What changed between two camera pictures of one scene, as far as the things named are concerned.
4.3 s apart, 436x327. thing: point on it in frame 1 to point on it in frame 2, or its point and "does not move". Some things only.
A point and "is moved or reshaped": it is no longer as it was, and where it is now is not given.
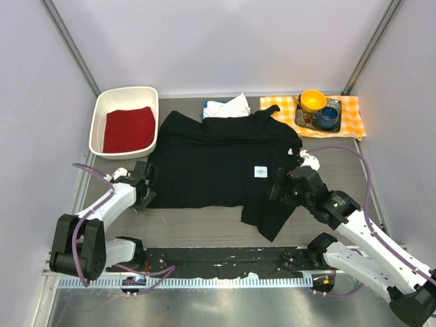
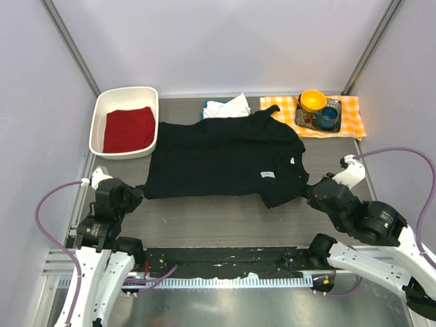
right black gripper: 282,178 to 311,200
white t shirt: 236,107 does not move
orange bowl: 313,100 does not move
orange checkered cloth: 352,124 does not move
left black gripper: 138,207 to 137,196
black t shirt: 223,162 is moved or reshaped
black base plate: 223,261 does not move
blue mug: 328,117 does not move
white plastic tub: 109,100 does not move
